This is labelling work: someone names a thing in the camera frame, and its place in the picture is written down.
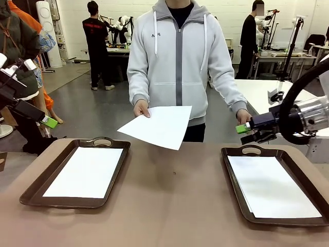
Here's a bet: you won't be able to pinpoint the person's right hand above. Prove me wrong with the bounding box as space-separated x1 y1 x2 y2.
133 100 152 119

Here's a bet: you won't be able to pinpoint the brown wooden board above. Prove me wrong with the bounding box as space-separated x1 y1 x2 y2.
0 151 8 172

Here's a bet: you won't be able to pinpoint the black camera tripod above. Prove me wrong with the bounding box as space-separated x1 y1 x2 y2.
279 15 307 82

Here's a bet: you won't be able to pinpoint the white fan base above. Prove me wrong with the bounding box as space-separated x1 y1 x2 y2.
0 125 14 139

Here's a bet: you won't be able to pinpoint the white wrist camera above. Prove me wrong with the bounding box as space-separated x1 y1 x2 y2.
21 59 38 72
267 89 285 104

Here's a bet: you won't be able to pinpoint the grey white zip hoodie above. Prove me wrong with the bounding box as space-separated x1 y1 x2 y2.
126 0 249 129

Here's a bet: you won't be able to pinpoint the person in black long sleeves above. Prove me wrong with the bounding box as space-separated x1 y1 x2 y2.
235 0 266 80

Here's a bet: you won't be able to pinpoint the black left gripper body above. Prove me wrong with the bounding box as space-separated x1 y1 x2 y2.
0 74 27 111

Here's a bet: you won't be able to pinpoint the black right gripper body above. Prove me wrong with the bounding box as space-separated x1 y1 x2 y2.
268 104 282 135

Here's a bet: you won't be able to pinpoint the person's left forearm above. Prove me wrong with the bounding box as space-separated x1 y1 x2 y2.
212 72 249 114

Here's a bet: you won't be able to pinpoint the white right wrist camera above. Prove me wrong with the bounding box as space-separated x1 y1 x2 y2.
267 89 285 104

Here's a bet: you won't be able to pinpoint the white tower air conditioner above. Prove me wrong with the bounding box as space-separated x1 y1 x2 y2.
35 0 63 68

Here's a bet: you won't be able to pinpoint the black trousers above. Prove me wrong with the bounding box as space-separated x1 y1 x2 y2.
183 122 207 143

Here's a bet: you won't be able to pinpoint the brown plastic serving tray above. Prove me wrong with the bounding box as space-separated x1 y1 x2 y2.
20 136 131 209
221 144 329 227

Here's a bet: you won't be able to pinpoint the white black background robot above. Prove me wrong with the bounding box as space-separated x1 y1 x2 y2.
110 15 135 45

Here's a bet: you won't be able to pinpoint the black office chair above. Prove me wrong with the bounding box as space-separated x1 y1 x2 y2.
305 34 326 52

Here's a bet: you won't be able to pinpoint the person in black red-print shirt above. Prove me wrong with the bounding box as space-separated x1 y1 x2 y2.
82 1 116 91

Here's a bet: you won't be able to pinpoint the grey metal workbench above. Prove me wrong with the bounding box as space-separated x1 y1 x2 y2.
106 47 131 57

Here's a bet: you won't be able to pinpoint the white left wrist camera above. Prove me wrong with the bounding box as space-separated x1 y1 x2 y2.
21 59 38 72

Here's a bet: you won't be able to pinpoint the person's left hand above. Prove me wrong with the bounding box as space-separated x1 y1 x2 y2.
236 109 253 126

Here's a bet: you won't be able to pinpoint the person's right forearm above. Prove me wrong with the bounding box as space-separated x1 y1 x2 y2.
126 72 150 107

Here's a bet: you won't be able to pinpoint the blue patterned cloth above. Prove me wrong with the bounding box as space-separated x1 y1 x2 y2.
30 28 57 89

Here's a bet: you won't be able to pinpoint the white side table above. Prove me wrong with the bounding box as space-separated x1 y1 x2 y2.
233 79 329 141

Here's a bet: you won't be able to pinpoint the bystander in dark olive jacket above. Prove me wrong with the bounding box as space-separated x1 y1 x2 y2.
0 0 59 156

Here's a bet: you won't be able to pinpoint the long white workbench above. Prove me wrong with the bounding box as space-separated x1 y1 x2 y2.
257 48 317 79

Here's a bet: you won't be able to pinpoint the black corrugated cable hose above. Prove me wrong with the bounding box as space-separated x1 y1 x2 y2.
279 58 329 145

